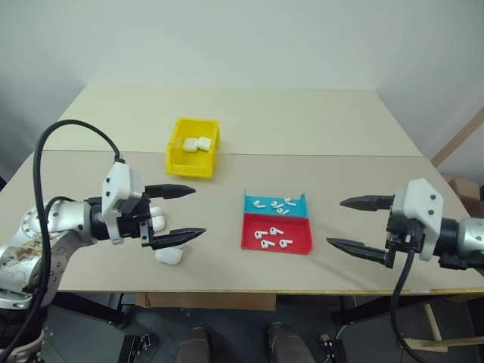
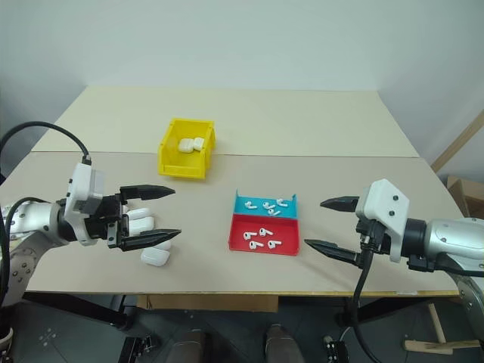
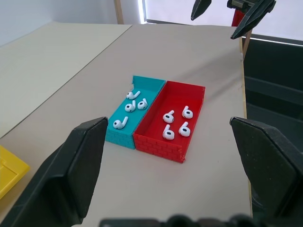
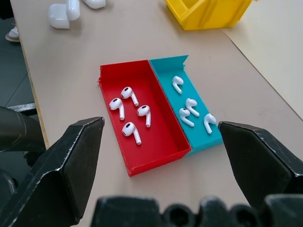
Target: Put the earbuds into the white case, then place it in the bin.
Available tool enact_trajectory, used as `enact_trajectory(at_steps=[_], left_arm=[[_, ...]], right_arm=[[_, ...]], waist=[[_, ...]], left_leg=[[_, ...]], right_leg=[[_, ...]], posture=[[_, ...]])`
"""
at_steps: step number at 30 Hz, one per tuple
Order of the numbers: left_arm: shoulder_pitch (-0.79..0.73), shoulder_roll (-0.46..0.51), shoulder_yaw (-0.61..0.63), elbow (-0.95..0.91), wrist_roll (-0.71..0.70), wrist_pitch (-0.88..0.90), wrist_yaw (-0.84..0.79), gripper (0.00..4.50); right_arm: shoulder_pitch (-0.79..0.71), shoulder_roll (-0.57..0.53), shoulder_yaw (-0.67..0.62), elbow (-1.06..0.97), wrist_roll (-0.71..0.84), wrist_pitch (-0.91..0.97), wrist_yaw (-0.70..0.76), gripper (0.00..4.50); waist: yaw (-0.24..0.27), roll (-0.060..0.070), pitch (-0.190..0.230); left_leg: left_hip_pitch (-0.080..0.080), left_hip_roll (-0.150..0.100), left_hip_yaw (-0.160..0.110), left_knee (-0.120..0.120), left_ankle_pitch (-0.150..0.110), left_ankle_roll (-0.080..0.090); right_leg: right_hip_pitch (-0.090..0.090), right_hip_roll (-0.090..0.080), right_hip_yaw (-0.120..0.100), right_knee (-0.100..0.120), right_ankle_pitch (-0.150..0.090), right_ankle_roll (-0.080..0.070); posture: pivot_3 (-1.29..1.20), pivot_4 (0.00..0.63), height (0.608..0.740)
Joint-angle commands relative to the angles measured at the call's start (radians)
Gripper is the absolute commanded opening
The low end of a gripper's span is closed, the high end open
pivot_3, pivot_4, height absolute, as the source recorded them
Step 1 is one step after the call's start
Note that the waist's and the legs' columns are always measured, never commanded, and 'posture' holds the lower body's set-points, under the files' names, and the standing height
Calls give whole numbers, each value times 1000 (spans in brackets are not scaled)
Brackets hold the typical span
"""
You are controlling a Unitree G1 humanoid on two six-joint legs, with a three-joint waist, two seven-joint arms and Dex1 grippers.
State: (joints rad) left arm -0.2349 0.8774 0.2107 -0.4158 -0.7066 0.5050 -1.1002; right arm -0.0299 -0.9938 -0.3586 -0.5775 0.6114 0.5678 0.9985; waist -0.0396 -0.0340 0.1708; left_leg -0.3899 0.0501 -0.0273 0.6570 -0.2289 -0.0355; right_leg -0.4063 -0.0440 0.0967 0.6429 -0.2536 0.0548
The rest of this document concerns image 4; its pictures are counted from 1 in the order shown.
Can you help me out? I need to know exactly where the yellow plastic bin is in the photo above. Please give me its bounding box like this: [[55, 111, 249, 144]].
[[164, 0, 252, 31]]

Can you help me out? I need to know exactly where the red plastic tray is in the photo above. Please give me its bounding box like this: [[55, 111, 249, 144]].
[[96, 59, 192, 177]]

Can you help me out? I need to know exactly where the white and tan shoe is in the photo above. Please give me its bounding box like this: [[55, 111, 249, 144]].
[[5, 22, 21, 43]]

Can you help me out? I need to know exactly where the white earbud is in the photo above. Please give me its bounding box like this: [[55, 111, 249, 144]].
[[120, 86, 140, 107], [122, 122, 142, 146], [136, 105, 152, 128], [172, 75, 184, 95], [109, 97, 125, 121], [203, 113, 217, 135], [178, 107, 195, 128], [185, 97, 201, 117]]

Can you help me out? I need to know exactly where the dark rounded shape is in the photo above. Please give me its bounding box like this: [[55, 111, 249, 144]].
[[0, 106, 47, 153]]

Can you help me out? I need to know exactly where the teal plastic tray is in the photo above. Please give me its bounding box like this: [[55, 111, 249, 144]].
[[148, 54, 224, 157]]

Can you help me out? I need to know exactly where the black table frame strut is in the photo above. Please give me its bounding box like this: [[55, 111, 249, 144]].
[[7, 102, 38, 116]]

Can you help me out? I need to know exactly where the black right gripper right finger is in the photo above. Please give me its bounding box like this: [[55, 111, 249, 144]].
[[217, 121, 303, 209]]

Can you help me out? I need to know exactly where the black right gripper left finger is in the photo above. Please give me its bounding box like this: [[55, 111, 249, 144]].
[[0, 116, 105, 227]]

